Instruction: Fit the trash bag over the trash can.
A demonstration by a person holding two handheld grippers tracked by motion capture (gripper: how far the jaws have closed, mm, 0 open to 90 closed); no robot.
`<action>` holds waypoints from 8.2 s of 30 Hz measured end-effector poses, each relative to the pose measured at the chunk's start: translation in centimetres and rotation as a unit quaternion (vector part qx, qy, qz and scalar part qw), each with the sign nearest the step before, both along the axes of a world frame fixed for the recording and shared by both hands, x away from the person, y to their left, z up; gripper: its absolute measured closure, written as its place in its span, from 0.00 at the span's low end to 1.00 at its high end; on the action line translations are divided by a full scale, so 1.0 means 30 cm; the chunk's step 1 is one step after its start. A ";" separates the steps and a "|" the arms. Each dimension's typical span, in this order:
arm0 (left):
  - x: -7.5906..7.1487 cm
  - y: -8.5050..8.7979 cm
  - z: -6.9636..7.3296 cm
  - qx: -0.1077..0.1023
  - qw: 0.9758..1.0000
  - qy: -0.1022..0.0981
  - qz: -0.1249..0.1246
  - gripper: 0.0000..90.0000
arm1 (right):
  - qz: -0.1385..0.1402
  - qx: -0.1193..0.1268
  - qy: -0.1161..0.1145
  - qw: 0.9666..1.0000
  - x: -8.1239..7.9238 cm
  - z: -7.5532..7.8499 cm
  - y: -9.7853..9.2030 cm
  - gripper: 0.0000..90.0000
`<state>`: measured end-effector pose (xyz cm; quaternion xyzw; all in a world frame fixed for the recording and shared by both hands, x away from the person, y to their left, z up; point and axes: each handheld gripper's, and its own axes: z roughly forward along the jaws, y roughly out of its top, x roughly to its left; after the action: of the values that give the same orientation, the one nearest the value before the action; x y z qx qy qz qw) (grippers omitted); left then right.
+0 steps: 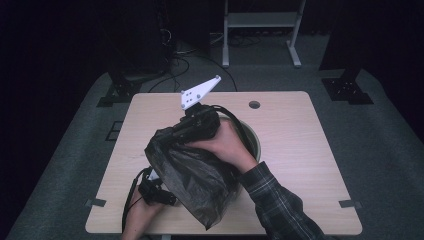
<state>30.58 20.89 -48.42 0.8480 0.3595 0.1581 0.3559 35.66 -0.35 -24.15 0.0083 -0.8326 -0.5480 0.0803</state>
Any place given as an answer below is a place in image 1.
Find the person's right hand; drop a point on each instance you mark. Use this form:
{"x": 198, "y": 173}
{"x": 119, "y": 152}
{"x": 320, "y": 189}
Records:
{"x": 226, "y": 146}

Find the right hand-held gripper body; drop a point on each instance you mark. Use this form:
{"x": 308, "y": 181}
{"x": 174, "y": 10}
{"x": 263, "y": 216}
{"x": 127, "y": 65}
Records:
{"x": 200, "y": 123}

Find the dark equipment cabinet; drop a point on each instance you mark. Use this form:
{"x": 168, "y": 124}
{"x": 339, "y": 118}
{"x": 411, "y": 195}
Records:
{"x": 140, "y": 36}

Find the black plastic trash bag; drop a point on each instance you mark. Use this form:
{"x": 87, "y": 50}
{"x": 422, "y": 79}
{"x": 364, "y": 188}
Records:
{"x": 190, "y": 180}

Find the grey tape strip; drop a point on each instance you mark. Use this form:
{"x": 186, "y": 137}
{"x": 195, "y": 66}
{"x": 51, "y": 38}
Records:
{"x": 350, "y": 204}
{"x": 96, "y": 202}

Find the person's left hand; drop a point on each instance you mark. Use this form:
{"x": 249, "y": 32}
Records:
{"x": 140, "y": 220}

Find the black stand base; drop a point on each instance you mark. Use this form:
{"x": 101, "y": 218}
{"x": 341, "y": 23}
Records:
{"x": 346, "y": 89}
{"x": 121, "y": 91}

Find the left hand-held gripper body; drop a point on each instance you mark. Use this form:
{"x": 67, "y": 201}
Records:
{"x": 150, "y": 191}

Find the round table grommet hole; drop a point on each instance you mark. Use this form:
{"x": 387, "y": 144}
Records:
{"x": 254, "y": 104}

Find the white metal stand frame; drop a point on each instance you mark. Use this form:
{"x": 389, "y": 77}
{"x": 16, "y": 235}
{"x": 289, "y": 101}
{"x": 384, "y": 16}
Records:
{"x": 261, "y": 19}

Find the light round trash bin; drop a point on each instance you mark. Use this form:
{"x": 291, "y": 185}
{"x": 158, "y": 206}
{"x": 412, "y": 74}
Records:
{"x": 254, "y": 140}

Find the black floor outlet square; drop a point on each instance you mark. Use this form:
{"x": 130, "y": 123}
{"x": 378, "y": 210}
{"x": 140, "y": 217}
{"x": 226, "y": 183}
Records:
{"x": 115, "y": 130}

